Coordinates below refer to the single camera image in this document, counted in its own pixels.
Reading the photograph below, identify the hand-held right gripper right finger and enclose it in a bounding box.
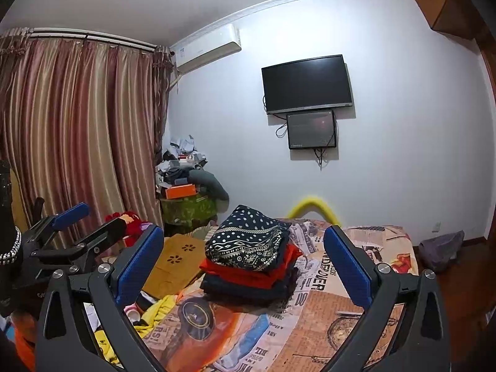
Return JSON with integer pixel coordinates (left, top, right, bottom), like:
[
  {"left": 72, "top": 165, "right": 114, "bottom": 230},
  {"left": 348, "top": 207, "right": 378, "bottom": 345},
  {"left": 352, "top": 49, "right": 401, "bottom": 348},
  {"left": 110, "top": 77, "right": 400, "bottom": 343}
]
[{"left": 321, "top": 225, "right": 452, "bottom": 372}]

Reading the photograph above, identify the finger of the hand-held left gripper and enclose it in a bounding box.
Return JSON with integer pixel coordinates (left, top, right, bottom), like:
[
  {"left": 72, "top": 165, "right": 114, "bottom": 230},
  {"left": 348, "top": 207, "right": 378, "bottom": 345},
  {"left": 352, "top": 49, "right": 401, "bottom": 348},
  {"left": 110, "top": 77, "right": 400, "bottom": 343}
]
[
  {"left": 25, "top": 202, "right": 91, "bottom": 241},
  {"left": 34, "top": 218, "right": 128, "bottom": 271}
]

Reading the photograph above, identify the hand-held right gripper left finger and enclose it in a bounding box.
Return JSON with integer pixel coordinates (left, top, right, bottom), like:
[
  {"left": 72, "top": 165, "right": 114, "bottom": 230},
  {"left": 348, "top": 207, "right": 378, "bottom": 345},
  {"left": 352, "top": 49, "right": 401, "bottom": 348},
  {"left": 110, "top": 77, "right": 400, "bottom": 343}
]
[{"left": 36, "top": 225, "right": 167, "bottom": 372}]

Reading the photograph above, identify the navy patterned zip hoodie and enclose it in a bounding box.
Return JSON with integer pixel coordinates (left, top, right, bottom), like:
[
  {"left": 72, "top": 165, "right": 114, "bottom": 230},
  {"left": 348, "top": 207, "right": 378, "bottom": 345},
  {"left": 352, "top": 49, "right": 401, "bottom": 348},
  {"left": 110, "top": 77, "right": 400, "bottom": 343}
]
[{"left": 205, "top": 205, "right": 292, "bottom": 273}]

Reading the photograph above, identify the red plush toy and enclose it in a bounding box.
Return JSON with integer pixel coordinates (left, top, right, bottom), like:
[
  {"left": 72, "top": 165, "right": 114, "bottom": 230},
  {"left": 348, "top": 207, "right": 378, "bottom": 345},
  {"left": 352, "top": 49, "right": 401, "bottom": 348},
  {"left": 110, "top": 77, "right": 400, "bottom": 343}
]
[{"left": 104, "top": 211, "right": 150, "bottom": 247}]

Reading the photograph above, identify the wooden lap desk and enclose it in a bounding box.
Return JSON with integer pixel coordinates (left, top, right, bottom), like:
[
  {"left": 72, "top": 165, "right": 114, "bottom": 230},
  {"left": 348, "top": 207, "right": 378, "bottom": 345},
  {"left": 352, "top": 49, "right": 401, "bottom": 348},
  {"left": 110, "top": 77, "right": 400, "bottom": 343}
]
[{"left": 141, "top": 233, "right": 209, "bottom": 300}]

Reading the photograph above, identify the yellow cloth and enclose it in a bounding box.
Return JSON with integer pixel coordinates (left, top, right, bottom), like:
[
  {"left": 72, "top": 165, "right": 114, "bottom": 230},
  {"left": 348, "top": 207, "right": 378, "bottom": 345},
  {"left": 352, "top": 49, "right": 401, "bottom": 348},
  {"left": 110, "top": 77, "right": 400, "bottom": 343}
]
[{"left": 93, "top": 294, "right": 184, "bottom": 365}]

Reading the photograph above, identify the green cloth-covered cabinet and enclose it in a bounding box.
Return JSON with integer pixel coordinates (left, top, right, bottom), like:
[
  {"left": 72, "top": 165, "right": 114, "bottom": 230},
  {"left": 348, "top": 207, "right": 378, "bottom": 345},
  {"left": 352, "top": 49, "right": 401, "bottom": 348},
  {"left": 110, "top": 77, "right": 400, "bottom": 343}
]
[{"left": 160, "top": 194, "right": 218, "bottom": 230}]

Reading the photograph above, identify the yellow foam hoop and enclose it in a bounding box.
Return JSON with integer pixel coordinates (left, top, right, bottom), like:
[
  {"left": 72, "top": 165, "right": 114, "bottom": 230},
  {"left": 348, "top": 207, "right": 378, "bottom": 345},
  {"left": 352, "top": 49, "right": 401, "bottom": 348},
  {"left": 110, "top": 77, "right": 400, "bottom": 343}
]
[{"left": 287, "top": 196, "right": 342, "bottom": 228}]

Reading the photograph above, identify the red folded garment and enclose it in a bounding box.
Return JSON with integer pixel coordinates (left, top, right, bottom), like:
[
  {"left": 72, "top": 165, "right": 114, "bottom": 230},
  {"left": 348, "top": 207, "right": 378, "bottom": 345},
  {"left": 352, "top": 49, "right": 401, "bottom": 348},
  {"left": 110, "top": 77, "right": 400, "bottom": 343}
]
[{"left": 199, "top": 242, "right": 303, "bottom": 291}]

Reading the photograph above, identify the striped brown curtain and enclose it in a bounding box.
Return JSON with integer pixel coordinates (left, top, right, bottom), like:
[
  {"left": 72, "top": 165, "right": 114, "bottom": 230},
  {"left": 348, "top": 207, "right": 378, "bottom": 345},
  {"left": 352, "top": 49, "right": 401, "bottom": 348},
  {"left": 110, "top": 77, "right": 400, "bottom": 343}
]
[{"left": 0, "top": 27, "right": 174, "bottom": 266}]

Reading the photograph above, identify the orange box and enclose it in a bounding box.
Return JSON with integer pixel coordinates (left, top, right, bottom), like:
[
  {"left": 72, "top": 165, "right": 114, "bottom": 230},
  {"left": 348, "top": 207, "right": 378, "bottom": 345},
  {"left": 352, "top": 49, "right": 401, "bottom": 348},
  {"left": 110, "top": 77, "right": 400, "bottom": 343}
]
[{"left": 164, "top": 184, "right": 197, "bottom": 199}]

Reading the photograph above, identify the dark maroon folded garment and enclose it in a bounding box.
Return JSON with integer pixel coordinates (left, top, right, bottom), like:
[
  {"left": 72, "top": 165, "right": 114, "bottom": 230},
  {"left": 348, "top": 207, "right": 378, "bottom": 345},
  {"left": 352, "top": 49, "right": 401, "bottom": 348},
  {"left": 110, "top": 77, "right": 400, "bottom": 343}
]
[{"left": 209, "top": 290, "right": 296, "bottom": 312}]

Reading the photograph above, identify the grey bag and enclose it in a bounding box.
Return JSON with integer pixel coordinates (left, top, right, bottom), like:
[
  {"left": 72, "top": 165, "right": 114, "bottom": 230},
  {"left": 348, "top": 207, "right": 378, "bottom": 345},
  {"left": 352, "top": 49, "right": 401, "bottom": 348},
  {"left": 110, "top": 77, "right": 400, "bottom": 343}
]
[{"left": 418, "top": 230, "right": 465, "bottom": 274}]

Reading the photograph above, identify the navy folded garment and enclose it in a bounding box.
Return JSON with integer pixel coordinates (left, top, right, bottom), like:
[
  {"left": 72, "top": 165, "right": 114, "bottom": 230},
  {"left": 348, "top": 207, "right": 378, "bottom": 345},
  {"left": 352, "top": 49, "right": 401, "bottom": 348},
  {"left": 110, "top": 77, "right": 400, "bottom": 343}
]
[{"left": 199, "top": 267, "right": 300, "bottom": 303}]

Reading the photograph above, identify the grey pillow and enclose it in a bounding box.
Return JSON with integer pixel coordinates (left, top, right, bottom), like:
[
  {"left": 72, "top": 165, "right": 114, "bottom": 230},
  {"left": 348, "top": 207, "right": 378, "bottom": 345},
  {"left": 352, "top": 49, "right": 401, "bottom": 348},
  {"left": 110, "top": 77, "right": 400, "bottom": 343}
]
[{"left": 189, "top": 170, "right": 230, "bottom": 203}]

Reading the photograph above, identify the pile of household clutter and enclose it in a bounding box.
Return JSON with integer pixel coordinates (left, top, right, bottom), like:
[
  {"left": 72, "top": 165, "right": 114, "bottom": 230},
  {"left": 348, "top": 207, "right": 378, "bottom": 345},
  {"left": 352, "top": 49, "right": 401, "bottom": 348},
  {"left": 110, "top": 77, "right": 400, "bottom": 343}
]
[{"left": 156, "top": 135, "right": 209, "bottom": 187}]

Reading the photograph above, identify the curtain rod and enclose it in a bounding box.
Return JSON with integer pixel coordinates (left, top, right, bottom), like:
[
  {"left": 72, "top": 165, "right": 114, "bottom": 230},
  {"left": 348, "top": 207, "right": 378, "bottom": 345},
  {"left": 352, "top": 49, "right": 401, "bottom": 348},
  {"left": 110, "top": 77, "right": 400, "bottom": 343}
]
[{"left": 0, "top": 27, "right": 172, "bottom": 53}]

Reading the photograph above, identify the white air conditioner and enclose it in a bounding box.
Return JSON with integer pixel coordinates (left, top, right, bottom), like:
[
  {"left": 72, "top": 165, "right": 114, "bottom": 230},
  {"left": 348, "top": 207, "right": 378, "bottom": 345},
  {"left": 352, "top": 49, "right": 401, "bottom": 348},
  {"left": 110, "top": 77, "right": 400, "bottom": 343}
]
[{"left": 170, "top": 23, "right": 242, "bottom": 74}]

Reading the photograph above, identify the wooden overhead cabinet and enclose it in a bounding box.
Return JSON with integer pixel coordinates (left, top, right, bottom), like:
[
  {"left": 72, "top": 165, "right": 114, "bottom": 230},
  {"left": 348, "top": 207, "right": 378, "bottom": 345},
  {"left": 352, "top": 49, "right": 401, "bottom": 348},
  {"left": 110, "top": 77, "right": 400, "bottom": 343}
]
[{"left": 412, "top": 0, "right": 494, "bottom": 42}]

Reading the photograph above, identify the small wall-mounted monitor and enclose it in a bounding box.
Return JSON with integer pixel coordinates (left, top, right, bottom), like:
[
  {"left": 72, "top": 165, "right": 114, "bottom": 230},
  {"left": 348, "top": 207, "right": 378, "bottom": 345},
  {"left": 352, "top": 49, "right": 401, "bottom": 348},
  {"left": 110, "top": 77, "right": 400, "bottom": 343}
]
[{"left": 287, "top": 109, "right": 337, "bottom": 150}]

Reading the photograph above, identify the wall-mounted black television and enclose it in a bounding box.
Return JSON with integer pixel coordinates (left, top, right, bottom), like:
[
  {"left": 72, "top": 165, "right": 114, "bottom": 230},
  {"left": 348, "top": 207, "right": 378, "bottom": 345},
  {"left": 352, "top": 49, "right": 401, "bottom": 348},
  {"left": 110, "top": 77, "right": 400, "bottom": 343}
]
[{"left": 261, "top": 55, "right": 354, "bottom": 115}]

